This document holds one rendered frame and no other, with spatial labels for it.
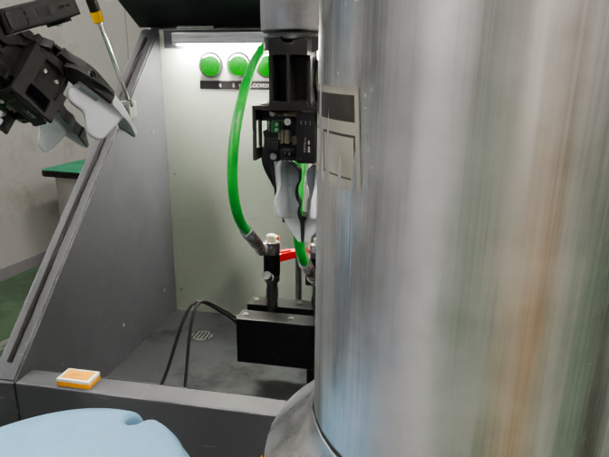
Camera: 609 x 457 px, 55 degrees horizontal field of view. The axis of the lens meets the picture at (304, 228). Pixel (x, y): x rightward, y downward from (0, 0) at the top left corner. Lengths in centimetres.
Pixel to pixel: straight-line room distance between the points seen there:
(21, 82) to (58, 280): 43
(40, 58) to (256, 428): 51
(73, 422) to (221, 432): 61
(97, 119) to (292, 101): 23
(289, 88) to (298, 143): 5
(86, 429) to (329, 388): 10
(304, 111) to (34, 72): 27
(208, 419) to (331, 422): 68
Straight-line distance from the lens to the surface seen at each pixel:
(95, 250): 109
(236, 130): 78
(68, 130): 77
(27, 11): 70
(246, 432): 83
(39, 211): 450
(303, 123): 56
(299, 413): 19
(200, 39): 124
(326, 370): 16
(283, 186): 61
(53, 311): 101
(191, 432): 86
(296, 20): 57
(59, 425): 24
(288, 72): 55
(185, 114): 129
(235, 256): 132
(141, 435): 22
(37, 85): 66
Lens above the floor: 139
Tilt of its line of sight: 16 degrees down
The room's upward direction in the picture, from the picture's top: straight up
